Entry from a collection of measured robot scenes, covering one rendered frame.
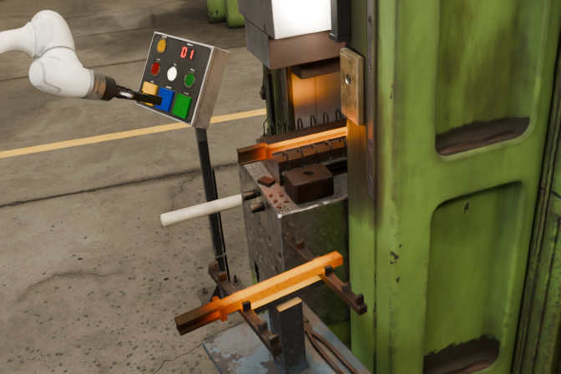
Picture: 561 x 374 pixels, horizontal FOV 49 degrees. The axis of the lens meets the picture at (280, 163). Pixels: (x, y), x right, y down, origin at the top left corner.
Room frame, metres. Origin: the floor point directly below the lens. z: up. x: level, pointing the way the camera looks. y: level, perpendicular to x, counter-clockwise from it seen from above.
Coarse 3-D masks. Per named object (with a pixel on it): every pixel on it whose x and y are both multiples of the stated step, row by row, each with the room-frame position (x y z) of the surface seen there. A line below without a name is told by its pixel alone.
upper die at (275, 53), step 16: (256, 32) 1.63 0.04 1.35; (320, 32) 1.59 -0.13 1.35; (256, 48) 1.64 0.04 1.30; (272, 48) 1.55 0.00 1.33; (288, 48) 1.56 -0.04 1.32; (304, 48) 1.58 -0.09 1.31; (320, 48) 1.59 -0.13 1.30; (336, 48) 1.61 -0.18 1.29; (272, 64) 1.55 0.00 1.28; (288, 64) 1.56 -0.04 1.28
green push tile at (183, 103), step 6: (180, 96) 2.00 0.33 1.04; (186, 96) 1.98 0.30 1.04; (180, 102) 1.99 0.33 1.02; (186, 102) 1.97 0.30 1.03; (174, 108) 1.99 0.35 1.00; (180, 108) 1.97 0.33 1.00; (186, 108) 1.96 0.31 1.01; (174, 114) 1.98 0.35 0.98; (180, 114) 1.96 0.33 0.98; (186, 114) 1.94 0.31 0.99
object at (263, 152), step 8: (344, 128) 1.70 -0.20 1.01; (304, 136) 1.67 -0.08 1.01; (312, 136) 1.66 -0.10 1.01; (320, 136) 1.66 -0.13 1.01; (328, 136) 1.66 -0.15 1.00; (256, 144) 1.62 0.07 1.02; (264, 144) 1.62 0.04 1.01; (272, 144) 1.63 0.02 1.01; (280, 144) 1.62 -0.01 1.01; (288, 144) 1.62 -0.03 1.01; (296, 144) 1.63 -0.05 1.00; (240, 152) 1.58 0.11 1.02; (248, 152) 1.59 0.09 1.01; (256, 152) 1.60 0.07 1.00; (264, 152) 1.61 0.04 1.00; (240, 160) 1.58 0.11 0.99; (248, 160) 1.59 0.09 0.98; (256, 160) 1.59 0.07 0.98
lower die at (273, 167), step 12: (336, 120) 1.82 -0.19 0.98; (288, 132) 1.76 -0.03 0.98; (300, 132) 1.76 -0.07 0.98; (312, 132) 1.73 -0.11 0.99; (324, 144) 1.63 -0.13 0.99; (336, 144) 1.63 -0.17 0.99; (276, 156) 1.58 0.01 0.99; (288, 156) 1.58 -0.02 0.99; (300, 156) 1.57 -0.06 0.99; (312, 156) 1.58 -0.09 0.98; (324, 156) 1.59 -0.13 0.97; (336, 156) 1.60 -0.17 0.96; (276, 168) 1.56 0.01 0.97; (336, 168) 1.60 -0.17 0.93; (276, 180) 1.57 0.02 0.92
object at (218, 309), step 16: (336, 256) 1.15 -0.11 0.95; (288, 272) 1.10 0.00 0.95; (304, 272) 1.10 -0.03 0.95; (320, 272) 1.12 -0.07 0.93; (256, 288) 1.06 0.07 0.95; (272, 288) 1.06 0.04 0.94; (208, 304) 1.01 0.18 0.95; (224, 304) 1.01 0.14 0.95; (240, 304) 1.02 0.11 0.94; (176, 320) 0.97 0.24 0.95; (192, 320) 0.97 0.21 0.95; (208, 320) 0.99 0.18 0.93; (224, 320) 0.99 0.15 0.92
